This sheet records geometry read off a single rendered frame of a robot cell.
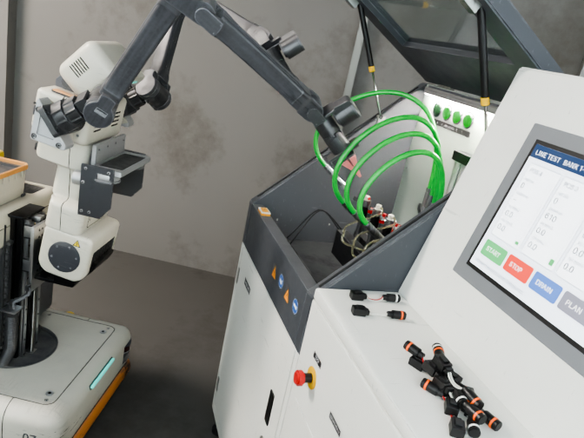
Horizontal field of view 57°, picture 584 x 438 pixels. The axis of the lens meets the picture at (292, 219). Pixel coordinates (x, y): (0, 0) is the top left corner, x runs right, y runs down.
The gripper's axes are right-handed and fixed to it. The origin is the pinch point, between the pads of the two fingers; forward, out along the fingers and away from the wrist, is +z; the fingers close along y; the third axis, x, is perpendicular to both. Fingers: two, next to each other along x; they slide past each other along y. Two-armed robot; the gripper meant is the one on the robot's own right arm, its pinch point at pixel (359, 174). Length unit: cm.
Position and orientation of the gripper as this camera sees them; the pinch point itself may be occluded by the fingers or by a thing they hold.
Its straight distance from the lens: 160.3
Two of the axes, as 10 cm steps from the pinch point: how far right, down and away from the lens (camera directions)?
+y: 8.2, -5.5, -1.8
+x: -0.2, -3.4, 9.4
